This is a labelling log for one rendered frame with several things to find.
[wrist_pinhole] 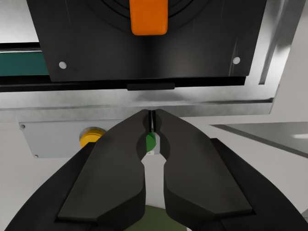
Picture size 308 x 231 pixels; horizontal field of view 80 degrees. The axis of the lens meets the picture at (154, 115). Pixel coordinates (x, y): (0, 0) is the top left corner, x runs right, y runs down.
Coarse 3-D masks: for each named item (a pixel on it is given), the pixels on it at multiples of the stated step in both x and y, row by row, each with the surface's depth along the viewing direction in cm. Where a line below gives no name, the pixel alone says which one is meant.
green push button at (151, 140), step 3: (150, 132) 26; (150, 135) 26; (153, 135) 27; (147, 138) 26; (150, 138) 26; (153, 138) 27; (147, 141) 27; (150, 141) 27; (153, 141) 27; (147, 144) 27; (150, 144) 27; (153, 144) 27; (147, 147) 27; (150, 147) 27; (153, 147) 27; (147, 150) 28; (150, 150) 28
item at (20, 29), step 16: (0, 0) 23; (16, 0) 23; (0, 16) 23; (16, 16) 23; (0, 32) 24; (16, 32) 24; (32, 32) 24; (0, 48) 25; (16, 48) 25; (32, 48) 25; (0, 64) 23; (16, 64) 23; (32, 64) 23
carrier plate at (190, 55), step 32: (32, 0) 18; (64, 0) 18; (224, 0) 19; (256, 0) 19; (64, 32) 20; (96, 32) 20; (192, 32) 20; (224, 32) 20; (256, 32) 20; (64, 64) 21; (96, 64) 21; (128, 64) 21; (160, 64) 21; (192, 64) 22; (224, 64) 22
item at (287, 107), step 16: (304, 16) 29; (304, 32) 30; (304, 48) 32; (288, 64) 33; (304, 64) 33; (288, 80) 35; (304, 80) 35; (288, 96) 36; (304, 96) 36; (272, 112) 38; (288, 112) 38; (304, 112) 38; (0, 128) 38; (16, 128) 38
